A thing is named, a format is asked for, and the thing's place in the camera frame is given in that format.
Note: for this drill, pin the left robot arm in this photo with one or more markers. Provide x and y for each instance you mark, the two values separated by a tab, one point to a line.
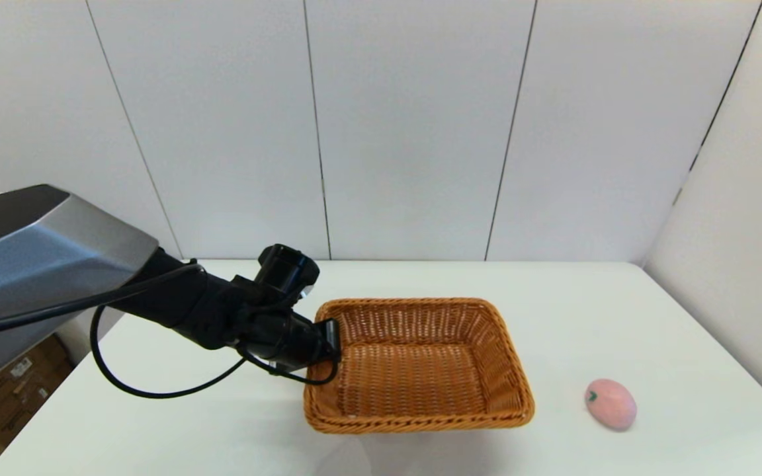
43	264

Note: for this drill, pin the orange wicker basket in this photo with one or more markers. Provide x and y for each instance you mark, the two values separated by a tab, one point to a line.
421	377

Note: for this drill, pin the pink peach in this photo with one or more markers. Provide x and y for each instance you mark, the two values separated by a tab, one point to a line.
612	404

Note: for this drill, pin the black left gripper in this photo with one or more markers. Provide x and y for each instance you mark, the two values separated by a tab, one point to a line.
282	330

